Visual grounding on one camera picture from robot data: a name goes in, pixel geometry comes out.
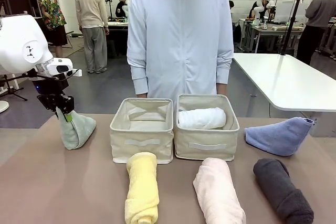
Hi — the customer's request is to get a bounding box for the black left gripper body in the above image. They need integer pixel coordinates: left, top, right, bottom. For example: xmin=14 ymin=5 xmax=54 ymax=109
xmin=30 ymin=69 xmax=75 ymax=113

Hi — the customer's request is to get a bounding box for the green triangle-folded towel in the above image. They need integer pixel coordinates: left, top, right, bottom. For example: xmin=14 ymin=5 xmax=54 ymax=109
xmin=58 ymin=110 xmax=97 ymax=151

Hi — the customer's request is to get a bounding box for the yellow towel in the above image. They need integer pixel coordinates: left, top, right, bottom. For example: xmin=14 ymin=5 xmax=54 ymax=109
xmin=124 ymin=152 xmax=160 ymax=224

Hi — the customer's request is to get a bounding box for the pink towel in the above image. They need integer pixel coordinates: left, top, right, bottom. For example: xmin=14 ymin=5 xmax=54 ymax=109
xmin=193 ymin=157 xmax=247 ymax=224

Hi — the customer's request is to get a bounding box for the blue triangle-folded towel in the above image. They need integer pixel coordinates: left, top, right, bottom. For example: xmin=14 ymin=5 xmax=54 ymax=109
xmin=244 ymin=116 xmax=315 ymax=156

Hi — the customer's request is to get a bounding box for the dark grey towel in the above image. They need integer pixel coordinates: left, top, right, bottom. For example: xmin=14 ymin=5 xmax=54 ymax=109
xmin=253 ymin=158 xmax=315 ymax=224

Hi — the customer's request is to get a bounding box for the person's left forearm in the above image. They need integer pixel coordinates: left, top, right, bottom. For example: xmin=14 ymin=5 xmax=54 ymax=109
xmin=215 ymin=58 xmax=234 ymax=86

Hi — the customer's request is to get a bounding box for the black floor tripod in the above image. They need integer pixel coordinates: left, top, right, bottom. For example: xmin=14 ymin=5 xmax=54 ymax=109
xmin=0 ymin=73 xmax=28 ymax=102

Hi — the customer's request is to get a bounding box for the white round fan base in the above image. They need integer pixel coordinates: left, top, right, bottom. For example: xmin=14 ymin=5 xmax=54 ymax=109
xmin=0 ymin=100 xmax=11 ymax=114

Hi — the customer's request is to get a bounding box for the person in floral shirt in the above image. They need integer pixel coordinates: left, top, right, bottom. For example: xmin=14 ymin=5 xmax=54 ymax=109
xmin=35 ymin=0 xmax=68 ymax=58

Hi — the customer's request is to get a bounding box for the beige fabric storage bin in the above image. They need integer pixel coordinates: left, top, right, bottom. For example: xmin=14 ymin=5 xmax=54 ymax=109
xmin=173 ymin=93 xmax=240 ymax=162
xmin=109 ymin=98 xmax=175 ymax=164

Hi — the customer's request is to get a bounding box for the person in beige sweater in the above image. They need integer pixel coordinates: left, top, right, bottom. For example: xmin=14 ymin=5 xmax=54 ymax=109
xmin=75 ymin=0 xmax=110 ymax=74

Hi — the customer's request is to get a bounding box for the background work table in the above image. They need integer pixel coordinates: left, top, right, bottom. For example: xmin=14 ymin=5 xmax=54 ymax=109
xmin=107 ymin=16 xmax=129 ymax=31

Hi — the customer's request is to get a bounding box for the seated background person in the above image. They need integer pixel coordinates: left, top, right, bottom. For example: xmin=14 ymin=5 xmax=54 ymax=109
xmin=115 ymin=0 xmax=129 ymax=19

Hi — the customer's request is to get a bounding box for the white rolled towel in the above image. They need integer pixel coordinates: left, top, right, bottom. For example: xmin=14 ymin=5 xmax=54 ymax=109
xmin=177 ymin=108 xmax=227 ymax=130

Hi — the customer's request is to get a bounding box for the person in white hoodie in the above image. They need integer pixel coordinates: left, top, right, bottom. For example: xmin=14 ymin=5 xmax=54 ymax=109
xmin=127 ymin=0 xmax=235 ymax=101

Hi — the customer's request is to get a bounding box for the grey background workbench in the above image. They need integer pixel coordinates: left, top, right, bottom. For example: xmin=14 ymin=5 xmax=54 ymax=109
xmin=240 ymin=18 xmax=308 ymax=53

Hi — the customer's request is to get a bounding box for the white side table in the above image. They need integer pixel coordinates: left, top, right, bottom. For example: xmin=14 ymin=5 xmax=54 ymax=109
xmin=232 ymin=52 xmax=336 ymax=112

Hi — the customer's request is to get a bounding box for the person in grey sweater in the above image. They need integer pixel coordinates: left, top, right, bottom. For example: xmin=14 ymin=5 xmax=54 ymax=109
xmin=296 ymin=0 xmax=336 ymax=66

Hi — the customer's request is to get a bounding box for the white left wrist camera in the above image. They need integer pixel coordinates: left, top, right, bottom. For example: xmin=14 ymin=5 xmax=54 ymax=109
xmin=47 ymin=57 xmax=82 ymax=78

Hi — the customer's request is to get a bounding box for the black camera tripod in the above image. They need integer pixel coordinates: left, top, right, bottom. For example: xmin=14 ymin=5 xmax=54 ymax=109
xmin=279 ymin=0 xmax=305 ymax=56

